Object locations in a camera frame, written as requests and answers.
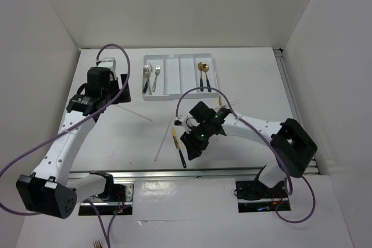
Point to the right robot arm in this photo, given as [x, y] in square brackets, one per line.
[293, 148]

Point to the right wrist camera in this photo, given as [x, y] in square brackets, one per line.
[182, 120]

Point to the aluminium rail frame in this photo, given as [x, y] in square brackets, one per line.
[125, 144]

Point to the copper fork tines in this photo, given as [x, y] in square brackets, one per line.
[97, 244]

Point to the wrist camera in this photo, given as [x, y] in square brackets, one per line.
[182, 120]
[108, 62]

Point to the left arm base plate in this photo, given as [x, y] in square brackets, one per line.
[119, 202]

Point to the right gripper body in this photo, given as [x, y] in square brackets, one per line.
[199, 135]

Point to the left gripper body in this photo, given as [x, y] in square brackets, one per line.
[113, 90]

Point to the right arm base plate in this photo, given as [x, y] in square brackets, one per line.
[254, 198]

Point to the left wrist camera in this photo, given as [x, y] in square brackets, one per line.
[108, 62]

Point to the white cutlery tray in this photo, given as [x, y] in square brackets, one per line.
[179, 73]

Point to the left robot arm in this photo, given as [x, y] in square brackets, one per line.
[47, 190]

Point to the gold spoon green handle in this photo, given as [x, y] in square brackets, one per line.
[200, 68]
[205, 69]

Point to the silver fork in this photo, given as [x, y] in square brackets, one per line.
[149, 86]
[157, 72]

